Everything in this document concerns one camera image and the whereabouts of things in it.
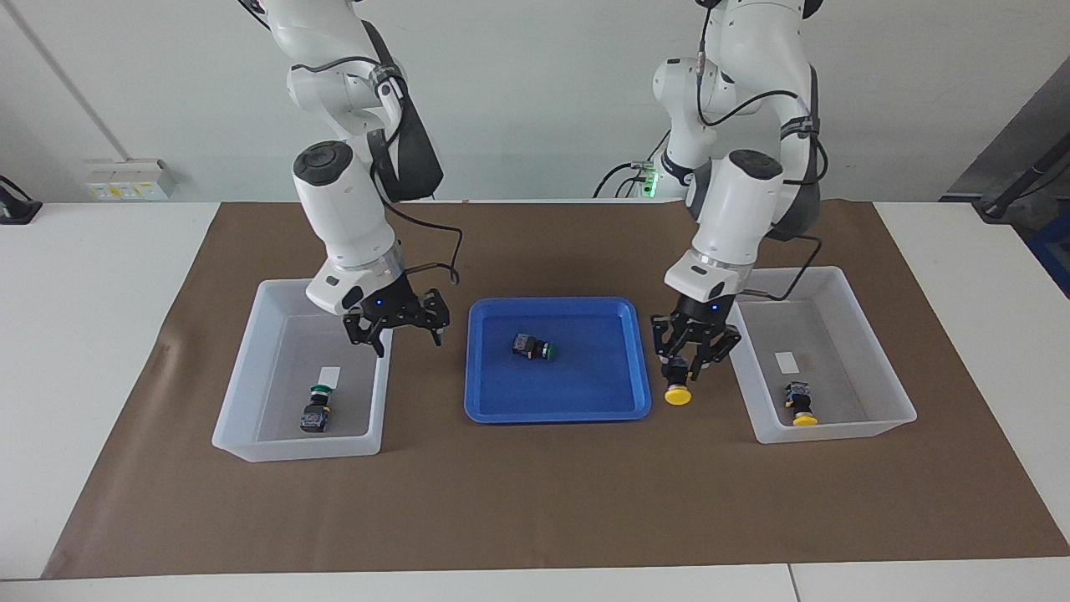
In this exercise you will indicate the dark grey cabinet panel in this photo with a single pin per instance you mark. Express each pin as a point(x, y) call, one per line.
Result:
point(1028, 125)

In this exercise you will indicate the black device on table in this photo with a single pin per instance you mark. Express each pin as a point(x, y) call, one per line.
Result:
point(17, 209)

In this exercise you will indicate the green push button switch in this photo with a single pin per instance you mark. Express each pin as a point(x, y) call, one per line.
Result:
point(528, 344)
point(315, 416)

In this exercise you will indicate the blue plastic tray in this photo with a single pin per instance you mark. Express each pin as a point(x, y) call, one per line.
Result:
point(560, 393)

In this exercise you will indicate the small white label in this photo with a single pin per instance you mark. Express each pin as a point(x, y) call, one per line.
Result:
point(332, 374)
point(786, 362)

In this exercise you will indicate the yellow push button switch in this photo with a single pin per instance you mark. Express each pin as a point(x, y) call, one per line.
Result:
point(678, 397)
point(798, 393)

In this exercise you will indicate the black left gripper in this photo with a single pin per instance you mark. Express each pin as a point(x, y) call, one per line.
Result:
point(704, 313)

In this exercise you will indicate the translucent white plastic box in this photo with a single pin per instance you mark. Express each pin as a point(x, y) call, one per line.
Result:
point(836, 385)
point(276, 368)

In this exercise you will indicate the blue crate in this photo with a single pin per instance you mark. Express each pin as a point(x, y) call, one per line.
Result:
point(1055, 251)

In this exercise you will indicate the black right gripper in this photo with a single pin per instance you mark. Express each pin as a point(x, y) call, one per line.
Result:
point(386, 303)

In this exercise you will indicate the brown paper mat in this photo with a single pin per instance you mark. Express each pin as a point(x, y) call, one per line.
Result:
point(535, 502)

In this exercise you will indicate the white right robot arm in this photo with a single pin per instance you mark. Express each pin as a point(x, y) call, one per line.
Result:
point(343, 209)

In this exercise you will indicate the black pole stand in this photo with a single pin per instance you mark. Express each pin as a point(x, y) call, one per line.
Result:
point(1016, 188)

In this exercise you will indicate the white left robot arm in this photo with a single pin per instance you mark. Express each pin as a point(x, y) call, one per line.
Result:
point(736, 209)

